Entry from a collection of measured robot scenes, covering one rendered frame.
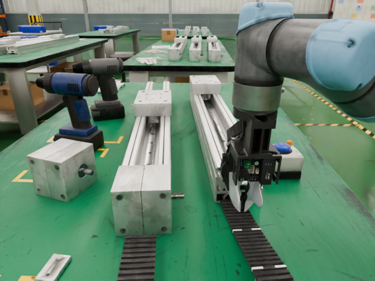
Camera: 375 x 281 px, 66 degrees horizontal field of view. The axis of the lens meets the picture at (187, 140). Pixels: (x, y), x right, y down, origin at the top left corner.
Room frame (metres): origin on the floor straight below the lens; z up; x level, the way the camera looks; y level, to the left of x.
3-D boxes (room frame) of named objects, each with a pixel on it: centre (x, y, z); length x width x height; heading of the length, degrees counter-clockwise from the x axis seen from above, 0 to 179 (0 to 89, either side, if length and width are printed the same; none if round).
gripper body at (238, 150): (0.44, -0.11, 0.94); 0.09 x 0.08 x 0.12; 4
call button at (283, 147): (0.63, -0.23, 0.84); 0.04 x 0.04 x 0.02
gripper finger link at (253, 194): (0.45, -0.12, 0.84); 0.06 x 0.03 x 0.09; 4
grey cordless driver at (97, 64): (1.04, 0.33, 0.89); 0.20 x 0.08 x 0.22; 111
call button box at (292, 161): (0.63, -0.22, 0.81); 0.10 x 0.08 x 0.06; 93
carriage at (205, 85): (1.15, -0.07, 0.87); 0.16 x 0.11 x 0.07; 3
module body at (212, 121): (0.91, -0.08, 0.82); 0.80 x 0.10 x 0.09; 3
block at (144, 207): (0.45, 0.07, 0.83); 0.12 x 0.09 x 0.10; 93
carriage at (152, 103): (0.89, 0.11, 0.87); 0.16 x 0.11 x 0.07; 3
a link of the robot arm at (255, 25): (0.45, -0.11, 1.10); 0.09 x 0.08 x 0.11; 31
